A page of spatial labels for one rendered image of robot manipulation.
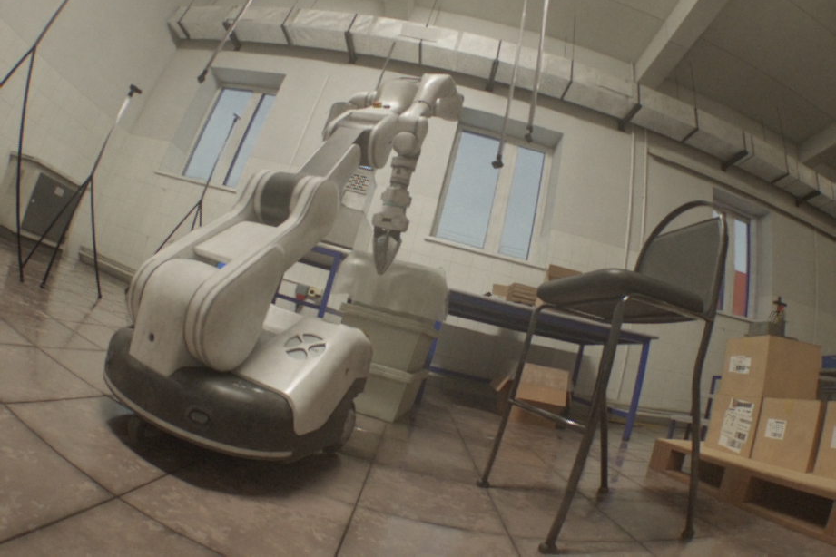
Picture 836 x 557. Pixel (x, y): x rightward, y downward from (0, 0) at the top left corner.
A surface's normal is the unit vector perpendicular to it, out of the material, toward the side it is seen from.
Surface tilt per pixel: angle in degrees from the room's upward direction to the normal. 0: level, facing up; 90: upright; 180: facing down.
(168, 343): 90
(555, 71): 86
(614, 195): 90
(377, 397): 96
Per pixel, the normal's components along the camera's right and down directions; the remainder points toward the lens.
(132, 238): 0.00, -0.24
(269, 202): -0.28, 0.14
